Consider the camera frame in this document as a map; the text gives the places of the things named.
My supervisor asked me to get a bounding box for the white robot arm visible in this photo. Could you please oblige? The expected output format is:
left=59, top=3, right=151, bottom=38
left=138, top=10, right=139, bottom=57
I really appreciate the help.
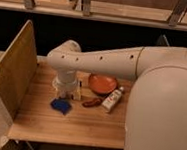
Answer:
left=47, top=40, right=187, bottom=150

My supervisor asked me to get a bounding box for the white tube bottle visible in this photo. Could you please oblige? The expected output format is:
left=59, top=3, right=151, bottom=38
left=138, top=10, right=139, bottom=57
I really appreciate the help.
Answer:
left=102, top=86, right=125, bottom=112

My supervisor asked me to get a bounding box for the wooden side panel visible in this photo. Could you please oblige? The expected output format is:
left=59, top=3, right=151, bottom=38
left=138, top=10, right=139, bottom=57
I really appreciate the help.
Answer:
left=0, top=20, right=37, bottom=122

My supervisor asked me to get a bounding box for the orange round plate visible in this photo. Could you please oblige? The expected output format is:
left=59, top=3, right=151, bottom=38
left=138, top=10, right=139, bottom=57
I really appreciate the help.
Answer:
left=88, top=73, right=117, bottom=95

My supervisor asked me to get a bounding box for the red brown sausage toy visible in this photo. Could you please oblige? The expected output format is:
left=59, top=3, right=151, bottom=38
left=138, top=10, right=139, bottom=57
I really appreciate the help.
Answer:
left=82, top=98, right=102, bottom=108

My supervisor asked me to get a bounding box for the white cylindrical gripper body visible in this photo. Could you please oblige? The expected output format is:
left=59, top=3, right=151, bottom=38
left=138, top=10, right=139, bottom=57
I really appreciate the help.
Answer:
left=52, top=69, right=78, bottom=99

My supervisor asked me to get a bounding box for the wooden shelf rail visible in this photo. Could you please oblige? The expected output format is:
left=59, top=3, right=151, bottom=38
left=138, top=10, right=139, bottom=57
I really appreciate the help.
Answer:
left=0, top=0, right=187, bottom=31

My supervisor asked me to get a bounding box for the blue crumpled cloth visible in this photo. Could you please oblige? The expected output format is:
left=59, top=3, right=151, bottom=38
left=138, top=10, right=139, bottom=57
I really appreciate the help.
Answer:
left=51, top=99, right=72, bottom=115

